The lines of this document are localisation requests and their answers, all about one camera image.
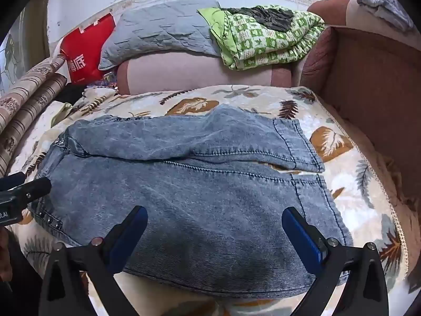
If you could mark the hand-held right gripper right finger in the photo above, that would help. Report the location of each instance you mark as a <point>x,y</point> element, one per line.
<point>302,237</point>

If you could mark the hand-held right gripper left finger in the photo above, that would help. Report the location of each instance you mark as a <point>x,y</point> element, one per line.
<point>129,237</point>

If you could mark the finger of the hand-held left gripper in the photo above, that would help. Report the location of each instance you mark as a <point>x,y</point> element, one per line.
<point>36,188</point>

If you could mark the blue denim pants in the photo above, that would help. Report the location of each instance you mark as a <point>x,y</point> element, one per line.
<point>184,197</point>

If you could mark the cream leaf print blanket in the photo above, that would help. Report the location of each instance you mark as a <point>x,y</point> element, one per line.
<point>348,187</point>

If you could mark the beige striped rolled bedding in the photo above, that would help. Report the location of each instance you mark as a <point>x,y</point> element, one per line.
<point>29,105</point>

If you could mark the purple printed packet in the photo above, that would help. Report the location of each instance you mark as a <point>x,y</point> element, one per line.
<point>107,80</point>

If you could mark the red paper bag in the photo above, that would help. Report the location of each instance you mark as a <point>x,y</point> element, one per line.
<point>87,52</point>

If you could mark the pink brown sofa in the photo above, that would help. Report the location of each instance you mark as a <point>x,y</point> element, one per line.
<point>365,82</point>

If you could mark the green patterned quilt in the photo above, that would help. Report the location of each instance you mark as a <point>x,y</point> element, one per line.
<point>263,42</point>

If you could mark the grey quilted pillow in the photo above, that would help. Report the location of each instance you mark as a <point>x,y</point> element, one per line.
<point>158,29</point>

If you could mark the dark grey garment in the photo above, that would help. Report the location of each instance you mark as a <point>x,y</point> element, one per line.
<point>266,16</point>

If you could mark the grey crumpled cloth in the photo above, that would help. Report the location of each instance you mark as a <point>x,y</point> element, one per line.
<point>384,5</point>

